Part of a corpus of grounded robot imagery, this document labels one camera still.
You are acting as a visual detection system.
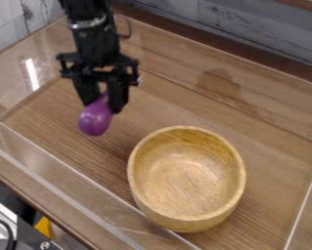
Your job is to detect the brown wooden bowl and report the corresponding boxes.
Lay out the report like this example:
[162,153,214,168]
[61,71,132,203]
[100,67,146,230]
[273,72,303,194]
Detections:
[127,126,246,233]

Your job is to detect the black cable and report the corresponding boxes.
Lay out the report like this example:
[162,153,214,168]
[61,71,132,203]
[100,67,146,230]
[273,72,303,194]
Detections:
[0,217,17,250]

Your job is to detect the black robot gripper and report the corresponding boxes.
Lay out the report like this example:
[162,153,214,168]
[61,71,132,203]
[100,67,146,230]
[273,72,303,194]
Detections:
[56,19,139,113]

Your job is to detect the clear acrylic tray enclosure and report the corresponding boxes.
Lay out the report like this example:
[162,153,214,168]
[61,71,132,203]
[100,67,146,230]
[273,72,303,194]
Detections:
[0,20,312,250]

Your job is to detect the purple toy eggplant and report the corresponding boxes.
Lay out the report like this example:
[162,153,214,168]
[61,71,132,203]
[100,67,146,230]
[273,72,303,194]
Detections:
[78,93,114,136]

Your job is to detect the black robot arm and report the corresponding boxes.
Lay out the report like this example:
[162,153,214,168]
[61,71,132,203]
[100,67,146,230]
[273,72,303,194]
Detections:
[56,0,139,113]

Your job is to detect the black and yellow device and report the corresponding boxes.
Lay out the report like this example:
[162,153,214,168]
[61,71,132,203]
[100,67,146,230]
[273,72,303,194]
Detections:
[15,217,63,250]

